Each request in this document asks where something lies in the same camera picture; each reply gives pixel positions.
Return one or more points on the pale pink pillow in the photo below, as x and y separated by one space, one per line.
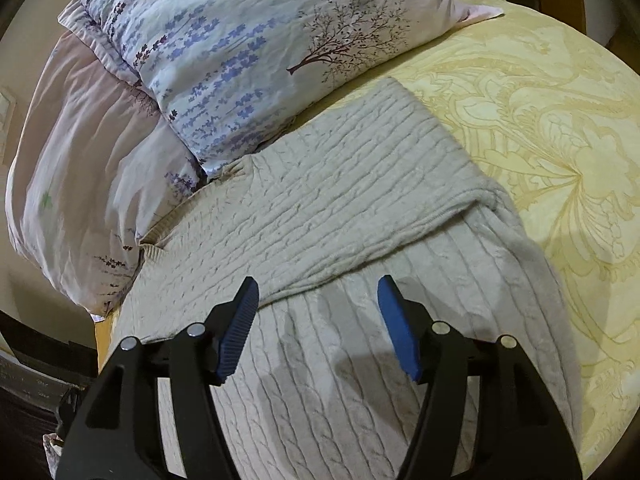
85 170

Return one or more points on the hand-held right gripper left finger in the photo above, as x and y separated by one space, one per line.
240 327

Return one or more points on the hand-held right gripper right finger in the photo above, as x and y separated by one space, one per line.
397 327

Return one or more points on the yellow patterned bed sheet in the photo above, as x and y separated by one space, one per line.
560 170

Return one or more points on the floral lavender print pillow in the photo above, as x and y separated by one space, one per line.
250 60

